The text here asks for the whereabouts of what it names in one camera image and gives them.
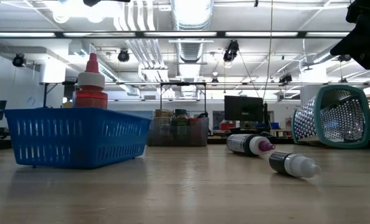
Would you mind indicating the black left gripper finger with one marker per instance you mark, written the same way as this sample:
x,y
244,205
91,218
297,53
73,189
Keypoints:
x,y
91,2

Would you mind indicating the red squeeze bottle white cap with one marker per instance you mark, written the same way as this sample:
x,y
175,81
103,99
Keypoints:
x,y
91,96

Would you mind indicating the blue plastic basket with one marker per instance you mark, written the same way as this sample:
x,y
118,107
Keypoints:
x,y
63,113

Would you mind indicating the dark small dropper bottle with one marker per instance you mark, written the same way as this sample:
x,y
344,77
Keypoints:
x,y
297,165

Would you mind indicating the dark bottle pink tip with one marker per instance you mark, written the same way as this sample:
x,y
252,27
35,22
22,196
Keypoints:
x,y
250,144

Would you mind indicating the black ceiling spotlight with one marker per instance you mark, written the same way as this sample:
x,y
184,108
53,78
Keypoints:
x,y
285,78
344,58
18,60
123,55

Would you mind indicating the teal steel box grater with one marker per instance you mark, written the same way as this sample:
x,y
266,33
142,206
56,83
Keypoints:
x,y
309,124

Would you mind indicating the blue background storage bin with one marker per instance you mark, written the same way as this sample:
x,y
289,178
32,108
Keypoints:
x,y
275,125

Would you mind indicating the black curved clamp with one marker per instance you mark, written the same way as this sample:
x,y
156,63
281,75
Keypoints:
x,y
267,134

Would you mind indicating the dark background monitor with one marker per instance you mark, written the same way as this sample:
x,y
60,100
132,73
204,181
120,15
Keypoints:
x,y
244,109

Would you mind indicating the red background storage bin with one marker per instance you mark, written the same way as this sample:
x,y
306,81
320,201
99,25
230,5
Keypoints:
x,y
227,126

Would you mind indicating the translucent grey plastic bin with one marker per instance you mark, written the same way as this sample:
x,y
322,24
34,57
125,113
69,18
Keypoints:
x,y
178,137

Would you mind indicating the round ventilation duct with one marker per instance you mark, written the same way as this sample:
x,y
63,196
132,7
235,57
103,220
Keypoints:
x,y
192,18

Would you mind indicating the black overhead camera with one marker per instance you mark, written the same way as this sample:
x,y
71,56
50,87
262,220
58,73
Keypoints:
x,y
231,51

